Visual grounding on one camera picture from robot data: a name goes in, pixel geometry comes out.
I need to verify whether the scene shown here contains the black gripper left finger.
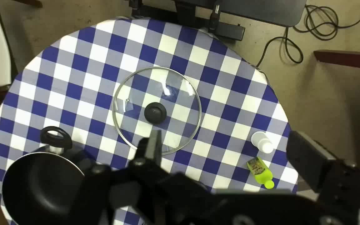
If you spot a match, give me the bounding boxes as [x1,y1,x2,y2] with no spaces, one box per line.
[83,131,213,225]

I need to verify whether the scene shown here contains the small white bottle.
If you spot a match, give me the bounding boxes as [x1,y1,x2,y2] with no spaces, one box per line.
[251,131,273,154]

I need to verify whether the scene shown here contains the blue white checkered tablecloth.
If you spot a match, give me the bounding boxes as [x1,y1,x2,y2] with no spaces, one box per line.
[0,16,299,225]

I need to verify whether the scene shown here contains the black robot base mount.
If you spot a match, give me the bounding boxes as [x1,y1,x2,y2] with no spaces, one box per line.
[128,0,306,41]

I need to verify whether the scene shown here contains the black cooking pot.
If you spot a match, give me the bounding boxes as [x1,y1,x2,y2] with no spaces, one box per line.
[2,126,93,225]

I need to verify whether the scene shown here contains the black floor cables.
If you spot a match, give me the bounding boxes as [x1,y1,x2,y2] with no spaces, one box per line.
[254,0,360,69]

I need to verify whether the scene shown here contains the glass pot lid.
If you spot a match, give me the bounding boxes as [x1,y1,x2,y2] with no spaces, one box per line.
[112,66,202,154]

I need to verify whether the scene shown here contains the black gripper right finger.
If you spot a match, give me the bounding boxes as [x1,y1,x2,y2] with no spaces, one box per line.
[286,130,360,225]

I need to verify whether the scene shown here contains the green squeeze bottle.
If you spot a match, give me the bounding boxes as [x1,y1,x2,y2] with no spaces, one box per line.
[246,157,274,190]

